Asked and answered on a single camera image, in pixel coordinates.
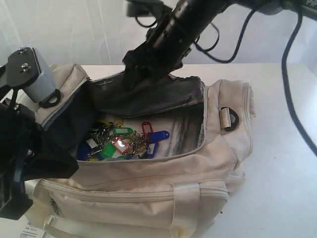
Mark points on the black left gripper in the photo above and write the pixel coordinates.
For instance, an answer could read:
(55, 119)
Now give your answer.
(26, 153)

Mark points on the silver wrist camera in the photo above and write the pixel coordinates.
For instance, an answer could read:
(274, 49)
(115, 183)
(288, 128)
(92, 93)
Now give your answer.
(26, 70)
(135, 8)

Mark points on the beige duffel bag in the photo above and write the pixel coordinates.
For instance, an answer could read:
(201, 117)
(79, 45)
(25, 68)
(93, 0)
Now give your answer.
(183, 193)

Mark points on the white paper label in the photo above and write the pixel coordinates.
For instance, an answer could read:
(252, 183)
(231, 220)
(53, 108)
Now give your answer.
(30, 231)

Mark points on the colourful key tag bunch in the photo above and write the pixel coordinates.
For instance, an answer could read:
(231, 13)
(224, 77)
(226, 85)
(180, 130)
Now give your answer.
(112, 141)

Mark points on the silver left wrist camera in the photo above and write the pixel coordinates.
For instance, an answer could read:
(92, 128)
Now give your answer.
(26, 70)

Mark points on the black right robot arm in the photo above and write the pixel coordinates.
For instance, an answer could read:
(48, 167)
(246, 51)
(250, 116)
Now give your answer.
(210, 9)

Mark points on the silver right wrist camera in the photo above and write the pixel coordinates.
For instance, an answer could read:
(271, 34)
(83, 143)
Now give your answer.
(135, 8)

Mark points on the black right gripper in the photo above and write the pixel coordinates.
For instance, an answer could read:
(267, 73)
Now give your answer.
(164, 49)

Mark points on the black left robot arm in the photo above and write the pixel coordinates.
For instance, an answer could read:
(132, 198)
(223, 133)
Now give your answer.
(26, 152)

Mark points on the white backdrop curtain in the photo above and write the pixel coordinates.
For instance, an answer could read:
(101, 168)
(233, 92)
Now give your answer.
(98, 32)

